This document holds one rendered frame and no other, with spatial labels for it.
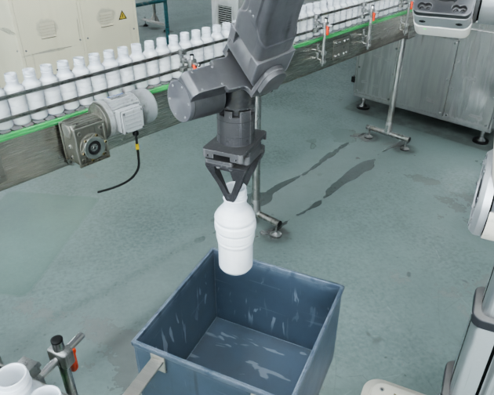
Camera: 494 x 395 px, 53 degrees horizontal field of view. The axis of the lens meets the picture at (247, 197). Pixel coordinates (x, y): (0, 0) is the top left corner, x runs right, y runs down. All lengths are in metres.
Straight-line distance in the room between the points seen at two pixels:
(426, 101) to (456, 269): 1.82
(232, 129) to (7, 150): 1.14
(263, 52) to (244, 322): 0.79
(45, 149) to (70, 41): 2.65
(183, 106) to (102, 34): 3.89
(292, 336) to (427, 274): 1.57
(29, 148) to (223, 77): 1.20
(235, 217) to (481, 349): 0.60
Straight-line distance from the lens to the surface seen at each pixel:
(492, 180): 0.92
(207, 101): 0.67
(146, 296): 2.47
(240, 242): 0.82
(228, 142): 0.73
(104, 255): 2.76
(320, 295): 1.10
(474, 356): 1.17
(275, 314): 1.19
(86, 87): 1.86
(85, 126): 1.73
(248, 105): 0.72
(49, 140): 1.81
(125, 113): 1.74
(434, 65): 4.15
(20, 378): 0.71
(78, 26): 4.43
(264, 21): 0.59
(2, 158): 1.76
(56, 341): 0.78
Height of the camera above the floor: 1.65
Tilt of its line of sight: 32 degrees down
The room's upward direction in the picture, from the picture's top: straight up
